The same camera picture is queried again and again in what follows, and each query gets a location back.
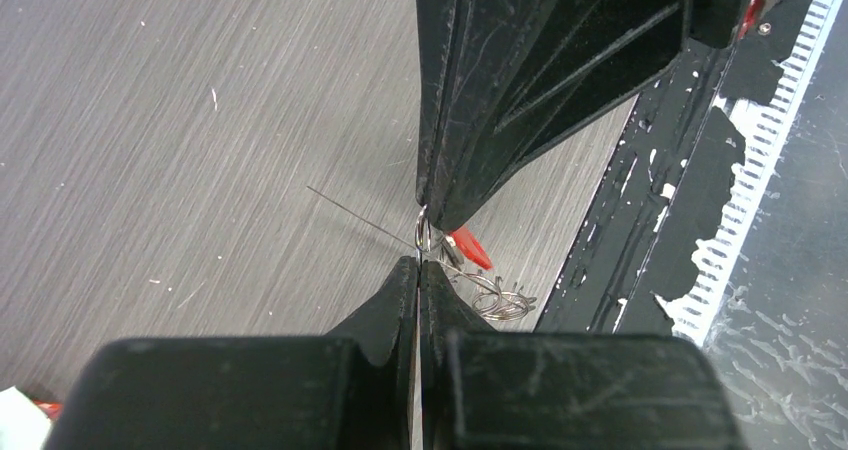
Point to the red key tag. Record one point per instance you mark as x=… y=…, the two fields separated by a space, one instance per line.
x=471 y=248

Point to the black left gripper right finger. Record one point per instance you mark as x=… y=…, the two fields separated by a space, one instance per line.
x=628 y=392

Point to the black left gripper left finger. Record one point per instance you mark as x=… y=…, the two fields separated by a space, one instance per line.
x=189 y=393

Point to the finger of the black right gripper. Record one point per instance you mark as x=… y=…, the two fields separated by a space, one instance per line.
x=439 y=28
x=531 y=73

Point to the silver perforated keyring plate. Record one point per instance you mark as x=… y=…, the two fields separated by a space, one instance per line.
x=420 y=365

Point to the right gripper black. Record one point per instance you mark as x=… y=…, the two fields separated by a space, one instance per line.
x=720 y=23

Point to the orange floral cloth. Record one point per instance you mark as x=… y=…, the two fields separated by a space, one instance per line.
x=51 y=409

